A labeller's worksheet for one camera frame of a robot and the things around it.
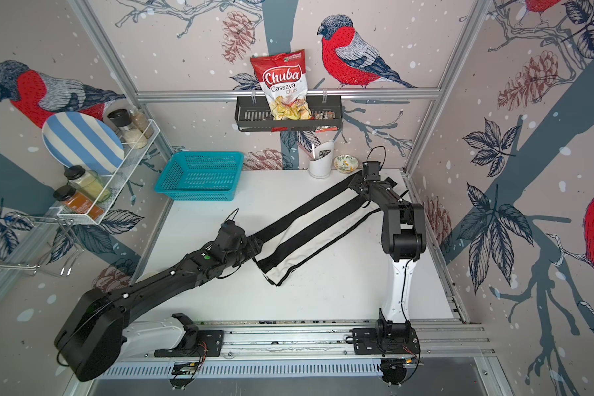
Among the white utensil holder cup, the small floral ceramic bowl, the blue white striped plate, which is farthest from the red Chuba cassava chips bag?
the blue white striped plate

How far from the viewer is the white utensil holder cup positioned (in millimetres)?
1118

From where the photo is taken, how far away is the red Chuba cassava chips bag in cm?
80

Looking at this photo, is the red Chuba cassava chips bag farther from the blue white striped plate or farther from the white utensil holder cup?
the blue white striped plate

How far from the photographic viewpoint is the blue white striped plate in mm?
661

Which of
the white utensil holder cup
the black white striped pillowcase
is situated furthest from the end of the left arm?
the white utensil holder cup

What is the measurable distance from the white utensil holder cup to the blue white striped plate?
2.46 ft
